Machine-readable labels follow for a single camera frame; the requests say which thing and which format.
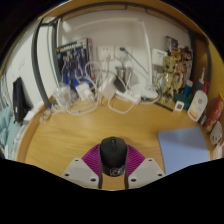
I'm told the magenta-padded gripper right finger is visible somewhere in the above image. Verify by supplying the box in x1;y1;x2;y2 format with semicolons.
125;143;166;190

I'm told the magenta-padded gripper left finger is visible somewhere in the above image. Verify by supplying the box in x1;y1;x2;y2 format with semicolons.
61;143;103;190

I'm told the black computer mouse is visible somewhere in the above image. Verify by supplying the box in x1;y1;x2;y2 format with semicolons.
99;136;129;178

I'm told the light blue mouse pad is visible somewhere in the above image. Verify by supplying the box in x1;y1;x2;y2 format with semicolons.
157;125;212;176

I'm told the black ruler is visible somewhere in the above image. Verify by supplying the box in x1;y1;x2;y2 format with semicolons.
155;99;174;111

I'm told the white power strip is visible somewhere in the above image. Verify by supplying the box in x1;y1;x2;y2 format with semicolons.
114;89;143;105

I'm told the white desk lamp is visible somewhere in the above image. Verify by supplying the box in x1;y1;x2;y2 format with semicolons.
119;46;160;100

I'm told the small white square clock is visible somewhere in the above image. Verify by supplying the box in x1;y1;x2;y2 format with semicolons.
174;100;185;112

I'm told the white charger block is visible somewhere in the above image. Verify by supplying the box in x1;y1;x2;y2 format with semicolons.
75;82;95;103

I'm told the clear plastic jar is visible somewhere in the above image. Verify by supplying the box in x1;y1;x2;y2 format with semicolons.
53;84;73;108

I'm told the green round container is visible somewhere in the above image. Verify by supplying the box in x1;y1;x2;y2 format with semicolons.
174;92;193;110

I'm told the white red-capped pump bottle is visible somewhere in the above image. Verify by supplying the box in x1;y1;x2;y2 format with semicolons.
186;81;209;123

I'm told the steel cup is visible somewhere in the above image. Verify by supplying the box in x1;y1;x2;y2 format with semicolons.
115;65;134;84

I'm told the teal cloth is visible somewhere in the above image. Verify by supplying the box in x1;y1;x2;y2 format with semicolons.
0;104;18;158

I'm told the red chip canister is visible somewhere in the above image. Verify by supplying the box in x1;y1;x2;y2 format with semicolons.
203;93;224;134

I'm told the black bag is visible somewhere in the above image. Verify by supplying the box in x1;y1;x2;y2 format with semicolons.
12;77;31;126

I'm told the dark spray bottle white nozzle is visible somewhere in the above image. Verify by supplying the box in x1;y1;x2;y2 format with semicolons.
194;67;207;93

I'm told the white cable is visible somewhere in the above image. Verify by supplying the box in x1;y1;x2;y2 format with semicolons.
41;59;104;118

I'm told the white wall socket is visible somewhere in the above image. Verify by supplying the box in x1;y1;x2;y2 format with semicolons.
114;45;133;62
96;45;115;62

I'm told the white wall box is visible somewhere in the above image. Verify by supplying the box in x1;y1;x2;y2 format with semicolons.
151;48;168;67

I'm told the wooden shelf unit metal frame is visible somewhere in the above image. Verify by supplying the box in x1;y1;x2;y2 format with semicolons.
31;0;214;111

